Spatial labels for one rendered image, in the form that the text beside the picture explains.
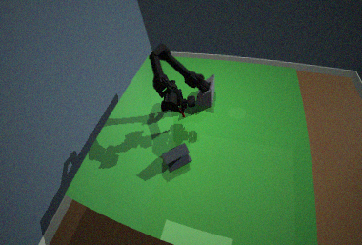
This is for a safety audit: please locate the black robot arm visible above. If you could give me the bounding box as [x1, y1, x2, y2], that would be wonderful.
[149, 44, 211, 110]

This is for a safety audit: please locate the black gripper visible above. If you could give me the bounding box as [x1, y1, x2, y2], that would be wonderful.
[161, 92, 195, 113]

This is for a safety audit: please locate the dark grey square panel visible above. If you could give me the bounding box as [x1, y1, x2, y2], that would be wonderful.
[162, 143, 192, 172]

